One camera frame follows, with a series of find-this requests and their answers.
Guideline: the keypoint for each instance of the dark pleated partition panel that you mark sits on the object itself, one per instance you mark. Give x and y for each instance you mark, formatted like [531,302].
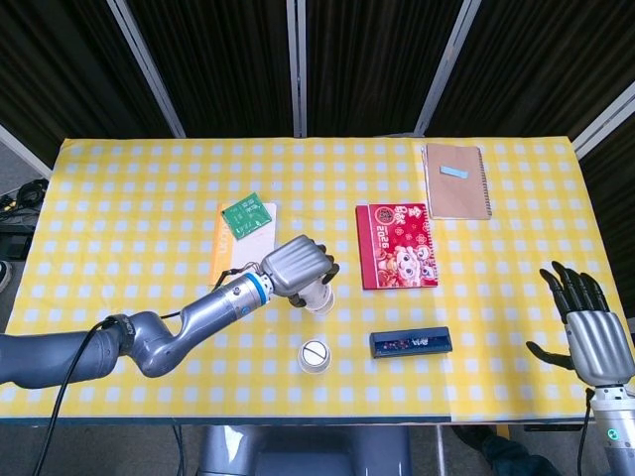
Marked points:
[546,59]
[223,64]
[372,64]
[54,64]

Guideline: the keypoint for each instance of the green card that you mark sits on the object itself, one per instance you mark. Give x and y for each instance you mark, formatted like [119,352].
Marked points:
[248,215]

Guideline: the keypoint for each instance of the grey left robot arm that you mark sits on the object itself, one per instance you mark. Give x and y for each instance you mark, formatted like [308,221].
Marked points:
[213,307]

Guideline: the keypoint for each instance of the grey robot torso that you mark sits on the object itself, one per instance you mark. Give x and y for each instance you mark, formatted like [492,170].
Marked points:
[297,451]

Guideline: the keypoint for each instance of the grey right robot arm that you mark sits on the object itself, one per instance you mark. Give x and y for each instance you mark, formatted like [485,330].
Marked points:
[615,436]

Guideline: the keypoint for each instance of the dark blue long box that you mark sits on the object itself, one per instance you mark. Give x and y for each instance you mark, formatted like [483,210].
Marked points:
[412,342]

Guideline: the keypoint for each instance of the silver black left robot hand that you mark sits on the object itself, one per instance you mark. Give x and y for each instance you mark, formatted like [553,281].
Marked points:
[290,268]

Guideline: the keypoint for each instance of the orange and white booklet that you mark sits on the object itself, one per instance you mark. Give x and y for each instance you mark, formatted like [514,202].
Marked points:
[248,253]

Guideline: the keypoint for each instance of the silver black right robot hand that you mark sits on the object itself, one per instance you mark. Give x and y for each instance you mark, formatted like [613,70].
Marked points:
[597,347]

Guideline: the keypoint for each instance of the brown spiral notebook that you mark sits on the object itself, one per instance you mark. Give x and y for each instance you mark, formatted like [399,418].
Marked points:
[456,193]

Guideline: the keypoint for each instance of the black floor box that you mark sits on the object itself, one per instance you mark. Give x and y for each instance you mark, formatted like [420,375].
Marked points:
[12,245]

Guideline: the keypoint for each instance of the paper cup with black line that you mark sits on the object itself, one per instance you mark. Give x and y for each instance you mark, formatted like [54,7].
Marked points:
[313,354]

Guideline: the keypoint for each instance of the white partition frame post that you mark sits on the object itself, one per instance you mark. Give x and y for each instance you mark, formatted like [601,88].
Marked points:
[297,64]
[444,69]
[605,119]
[149,69]
[25,151]

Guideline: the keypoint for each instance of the black and white shoe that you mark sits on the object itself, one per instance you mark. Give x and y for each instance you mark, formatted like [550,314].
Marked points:
[4,277]

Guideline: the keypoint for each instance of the light blue strip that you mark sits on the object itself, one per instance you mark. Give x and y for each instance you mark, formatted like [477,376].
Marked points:
[454,171]

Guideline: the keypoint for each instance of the yellow white checked tablecloth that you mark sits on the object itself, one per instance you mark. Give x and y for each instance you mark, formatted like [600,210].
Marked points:
[124,223]

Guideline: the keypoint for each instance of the red 2026 spiral calendar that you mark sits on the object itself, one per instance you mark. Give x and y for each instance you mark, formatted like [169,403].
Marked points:
[397,248]

